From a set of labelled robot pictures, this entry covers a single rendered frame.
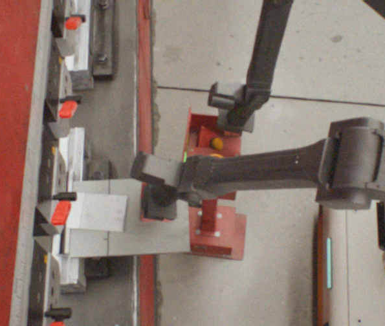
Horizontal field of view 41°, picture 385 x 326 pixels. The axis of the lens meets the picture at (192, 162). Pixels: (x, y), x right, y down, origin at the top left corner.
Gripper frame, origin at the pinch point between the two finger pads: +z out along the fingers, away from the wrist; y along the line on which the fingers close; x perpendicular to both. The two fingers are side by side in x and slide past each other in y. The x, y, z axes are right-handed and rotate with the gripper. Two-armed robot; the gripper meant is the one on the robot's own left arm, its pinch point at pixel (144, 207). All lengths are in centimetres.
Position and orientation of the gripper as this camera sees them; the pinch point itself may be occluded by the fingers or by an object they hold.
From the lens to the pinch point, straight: 117.5
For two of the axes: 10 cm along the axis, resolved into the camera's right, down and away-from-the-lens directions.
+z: -4.9, 3.9, 7.8
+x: 8.7, 1.8, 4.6
